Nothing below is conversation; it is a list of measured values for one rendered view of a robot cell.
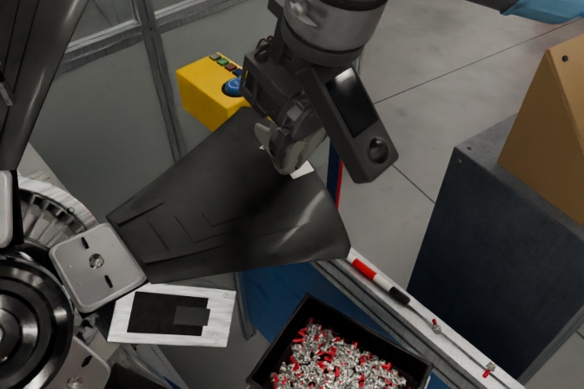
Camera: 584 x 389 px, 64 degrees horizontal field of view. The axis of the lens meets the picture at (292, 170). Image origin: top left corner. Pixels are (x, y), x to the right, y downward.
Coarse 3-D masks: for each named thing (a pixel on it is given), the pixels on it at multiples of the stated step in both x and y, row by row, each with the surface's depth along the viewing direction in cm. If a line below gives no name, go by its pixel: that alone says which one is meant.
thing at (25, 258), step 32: (0, 256) 36; (32, 256) 45; (0, 288) 36; (32, 288) 36; (0, 320) 35; (32, 320) 36; (64, 320) 37; (0, 352) 35; (32, 352) 36; (64, 352) 37; (0, 384) 35; (32, 384) 36
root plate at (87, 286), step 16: (80, 240) 46; (96, 240) 47; (112, 240) 47; (64, 256) 45; (80, 256) 45; (112, 256) 45; (128, 256) 45; (64, 272) 44; (80, 272) 44; (96, 272) 44; (112, 272) 44; (128, 272) 44; (80, 288) 42; (96, 288) 42; (112, 288) 43; (128, 288) 43; (80, 304) 41; (96, 304) 41
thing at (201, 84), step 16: (192, 64) 88; (208, 64) 88; (192, 80) 84; (208, 80) 84; (224, 80) 84; (192, 96) 86; (208, 96) 81; (224, 96) 81; (240, 96) 80; (192, 112) 90; (208, 112) 84; (224, 112) 79; (208, 128) 88
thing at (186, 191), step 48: (240, 144) 56; (144, 192) 51; (192, 192) 51; (240, 192) 52; (288, 192) 53; (144, 240) 46; (192, 240) 47; (240, 240) 48; (288, 240) 50; (336, 240) 52
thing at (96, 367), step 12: (72, 348) 45; (84, 348) 46; (72, 360) 44; (96, 360) 47; (60, 372) 43; (72, 372) 44; (84, 372) 45; (96, 372) 46; (108, 372) 47; (60, 384) 42; (84, 384) 44; (96, 384) 45
